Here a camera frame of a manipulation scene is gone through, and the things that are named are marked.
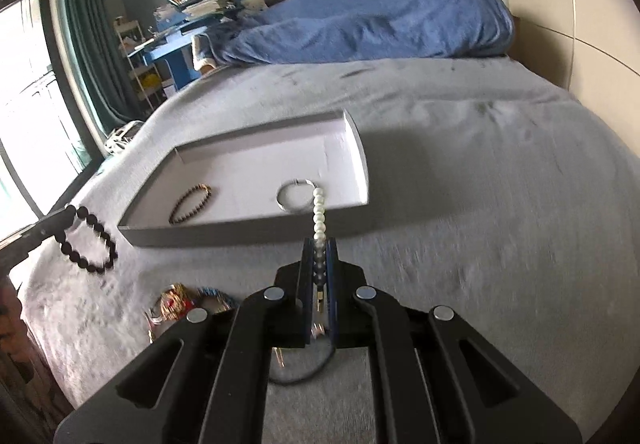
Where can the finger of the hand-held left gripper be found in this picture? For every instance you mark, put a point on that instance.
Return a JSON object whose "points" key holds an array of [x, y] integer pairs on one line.
{"points": [[47, 224]]}

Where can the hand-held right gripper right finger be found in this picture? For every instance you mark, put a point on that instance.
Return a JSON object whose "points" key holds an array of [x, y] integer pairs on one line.
{"points": [[346, 289]]}

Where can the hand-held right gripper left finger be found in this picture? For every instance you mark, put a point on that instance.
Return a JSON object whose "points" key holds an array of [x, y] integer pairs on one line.
{"points": [[292, 294]]}

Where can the grey cardboard tray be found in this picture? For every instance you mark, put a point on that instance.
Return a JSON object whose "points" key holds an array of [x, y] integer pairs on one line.
{"points": [[240, 164]]}

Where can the silver bangle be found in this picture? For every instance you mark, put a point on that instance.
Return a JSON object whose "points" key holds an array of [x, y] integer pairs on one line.
{"points": [[278, 196]]}

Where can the white bag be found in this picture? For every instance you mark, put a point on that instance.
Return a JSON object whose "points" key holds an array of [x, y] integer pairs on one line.
{"points": [[122, 136]]}

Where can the black framed window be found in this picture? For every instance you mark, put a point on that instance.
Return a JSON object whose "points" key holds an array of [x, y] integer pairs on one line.
{"points": [[30, 99]]}

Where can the yellow bag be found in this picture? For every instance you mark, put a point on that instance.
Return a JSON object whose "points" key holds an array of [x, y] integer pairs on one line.
{"points": [[149, 82]]}

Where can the teal curtain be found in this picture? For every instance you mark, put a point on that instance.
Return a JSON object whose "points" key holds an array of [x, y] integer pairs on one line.
{"points": [[85, 24]]}

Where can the blue desk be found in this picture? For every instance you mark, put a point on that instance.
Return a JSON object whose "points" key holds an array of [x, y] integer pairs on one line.
{"points": [[172, 61]]}

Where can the white trolley rack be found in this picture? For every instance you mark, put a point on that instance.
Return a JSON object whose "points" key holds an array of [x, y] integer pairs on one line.
{"points": [[131, 31]]}

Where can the stack of papers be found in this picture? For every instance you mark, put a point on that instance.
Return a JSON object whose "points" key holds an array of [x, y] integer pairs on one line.
{"points": [[210, 6]]}

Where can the blue fleece blanket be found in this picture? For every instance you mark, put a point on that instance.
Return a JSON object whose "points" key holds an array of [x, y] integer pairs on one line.
{"points": [[375, 19]]}

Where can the white plush toy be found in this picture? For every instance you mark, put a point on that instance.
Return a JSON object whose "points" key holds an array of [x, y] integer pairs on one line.
{"points": [[253, 3]]}

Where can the cream wardrobe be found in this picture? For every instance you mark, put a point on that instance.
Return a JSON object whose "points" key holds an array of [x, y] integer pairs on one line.
{"points": [[575, 24]]}

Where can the wooden bed frame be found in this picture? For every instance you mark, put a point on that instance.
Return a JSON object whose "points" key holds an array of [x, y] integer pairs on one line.
{"points": [[516, 36]]}

